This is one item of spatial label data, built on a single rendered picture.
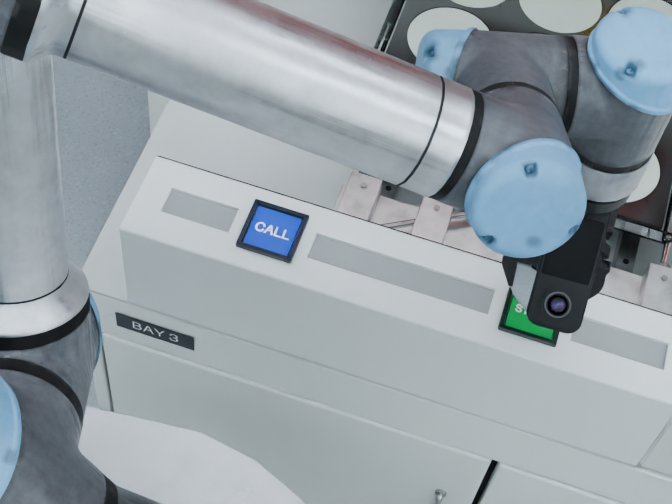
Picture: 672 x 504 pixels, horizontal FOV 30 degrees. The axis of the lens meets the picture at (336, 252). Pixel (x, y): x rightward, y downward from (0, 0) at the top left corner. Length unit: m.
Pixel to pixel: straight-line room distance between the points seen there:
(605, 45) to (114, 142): 1.69
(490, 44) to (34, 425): 0.43
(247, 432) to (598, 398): 0.48
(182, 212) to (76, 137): 1.29
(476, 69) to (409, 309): 0.36
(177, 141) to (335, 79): 0.71
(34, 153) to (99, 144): 1.54
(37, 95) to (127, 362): 0.59
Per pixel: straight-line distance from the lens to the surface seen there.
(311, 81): 0.75
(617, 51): 0.90
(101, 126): 2.51
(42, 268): 1.00
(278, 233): 1.21
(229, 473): 1.25
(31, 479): 0.95
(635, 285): 1.34
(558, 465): 1.35
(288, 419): 1.44
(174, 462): 1.25
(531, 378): 1.21
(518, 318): 1.19
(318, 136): 0.76
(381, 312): 1.18
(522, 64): 0.89
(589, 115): 0.92
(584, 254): 1.04
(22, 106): 0.92
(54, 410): 0.99
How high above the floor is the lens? 1.97
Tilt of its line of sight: 57 degrees down
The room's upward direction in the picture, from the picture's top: 9 degrees clockwise
